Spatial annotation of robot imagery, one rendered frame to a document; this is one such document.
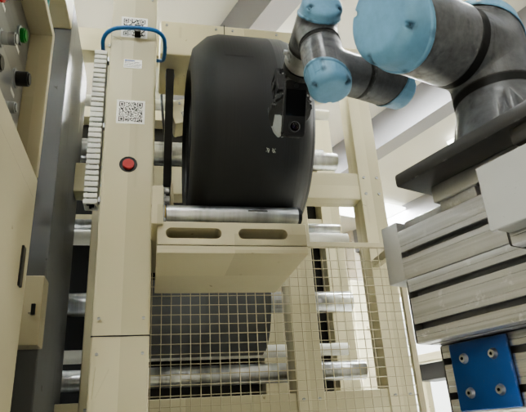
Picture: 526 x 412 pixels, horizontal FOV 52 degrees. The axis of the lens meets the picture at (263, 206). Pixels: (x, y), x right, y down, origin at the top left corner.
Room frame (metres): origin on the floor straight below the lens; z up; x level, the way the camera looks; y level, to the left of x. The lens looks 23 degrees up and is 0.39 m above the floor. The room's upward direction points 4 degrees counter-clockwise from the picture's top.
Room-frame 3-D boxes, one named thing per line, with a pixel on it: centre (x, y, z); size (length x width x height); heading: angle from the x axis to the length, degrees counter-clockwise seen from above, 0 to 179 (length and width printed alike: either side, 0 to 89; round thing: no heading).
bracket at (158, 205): (1.34, 0.29, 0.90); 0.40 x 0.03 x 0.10; 13
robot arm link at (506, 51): (0.65, -0.33, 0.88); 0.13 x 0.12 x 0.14; 120
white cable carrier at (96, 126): (1.25, 0.43, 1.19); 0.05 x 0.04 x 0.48; 13
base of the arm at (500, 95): (0.65, -0.34, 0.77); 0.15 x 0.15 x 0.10
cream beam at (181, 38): (1.69, 0.06, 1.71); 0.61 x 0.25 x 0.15; 103
